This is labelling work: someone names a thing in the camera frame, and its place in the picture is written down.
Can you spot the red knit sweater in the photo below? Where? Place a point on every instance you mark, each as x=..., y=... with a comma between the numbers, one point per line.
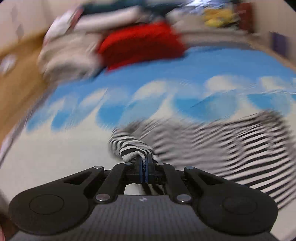
x=143, y=44

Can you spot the wooden bed frame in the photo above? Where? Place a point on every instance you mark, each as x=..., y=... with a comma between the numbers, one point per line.
x=20, y=88

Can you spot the off-white folded knit garment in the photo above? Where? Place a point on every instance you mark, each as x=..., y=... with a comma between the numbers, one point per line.
x=67, y=58

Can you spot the yellow plush toy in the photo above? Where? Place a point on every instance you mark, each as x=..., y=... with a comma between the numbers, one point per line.
x=217, y=17

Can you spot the grey mattress edge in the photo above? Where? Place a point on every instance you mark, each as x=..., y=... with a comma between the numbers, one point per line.
x=215, y=37

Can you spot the purple object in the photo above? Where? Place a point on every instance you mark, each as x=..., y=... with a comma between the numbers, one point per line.
x=279, y=42

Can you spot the black white striped shirt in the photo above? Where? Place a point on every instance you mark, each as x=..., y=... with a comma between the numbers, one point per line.
x=231, y=143

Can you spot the blue white printed blanket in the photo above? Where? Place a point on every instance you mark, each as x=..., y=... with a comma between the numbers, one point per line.
x=161, y=76

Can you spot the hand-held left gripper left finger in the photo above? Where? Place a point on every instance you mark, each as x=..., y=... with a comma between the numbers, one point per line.
x=140, y=172

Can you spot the dark teal cloth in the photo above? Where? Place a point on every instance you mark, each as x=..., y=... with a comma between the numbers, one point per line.
x=111, y=5

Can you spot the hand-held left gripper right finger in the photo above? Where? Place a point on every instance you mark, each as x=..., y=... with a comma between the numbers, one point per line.
x=148, y=172

